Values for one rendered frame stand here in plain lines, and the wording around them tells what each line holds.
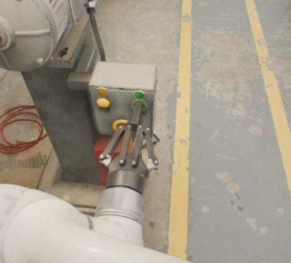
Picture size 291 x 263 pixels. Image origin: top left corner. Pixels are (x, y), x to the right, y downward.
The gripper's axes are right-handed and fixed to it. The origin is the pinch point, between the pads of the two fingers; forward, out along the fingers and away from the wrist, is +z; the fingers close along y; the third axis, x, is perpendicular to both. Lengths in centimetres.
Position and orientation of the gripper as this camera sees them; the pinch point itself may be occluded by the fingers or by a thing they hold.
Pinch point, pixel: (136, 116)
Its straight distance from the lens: 68.6
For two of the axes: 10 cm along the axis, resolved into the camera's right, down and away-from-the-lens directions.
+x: 0.0, -6.5, -7.6
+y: 9.9, 0.9, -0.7
